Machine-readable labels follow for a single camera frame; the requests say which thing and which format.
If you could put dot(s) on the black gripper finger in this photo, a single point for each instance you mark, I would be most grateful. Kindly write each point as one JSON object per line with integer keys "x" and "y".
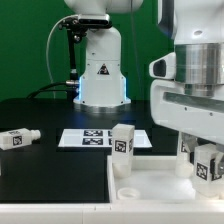
{"x": 190, "y": 143}
{"x": 217, "y": 163}

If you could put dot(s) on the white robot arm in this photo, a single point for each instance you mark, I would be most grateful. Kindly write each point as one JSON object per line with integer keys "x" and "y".
{"x": 185, "y": 42}

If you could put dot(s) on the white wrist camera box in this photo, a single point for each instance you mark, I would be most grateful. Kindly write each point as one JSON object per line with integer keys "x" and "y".
{"x": 164, "y": 67}

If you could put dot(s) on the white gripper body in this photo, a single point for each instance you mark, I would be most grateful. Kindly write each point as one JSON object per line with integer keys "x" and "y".
{"x": 199, "y": 116}

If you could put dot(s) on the white marker sheet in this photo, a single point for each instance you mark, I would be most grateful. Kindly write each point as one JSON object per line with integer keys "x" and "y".
{"x": 98, "y": 138}

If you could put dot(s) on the white front rail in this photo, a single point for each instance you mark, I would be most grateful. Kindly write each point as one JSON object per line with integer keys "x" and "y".
{"x": 200, "y": 212}

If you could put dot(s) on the white square tabletop tray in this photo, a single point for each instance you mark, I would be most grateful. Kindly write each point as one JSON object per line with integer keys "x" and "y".
{"x": 152, "y": 179}

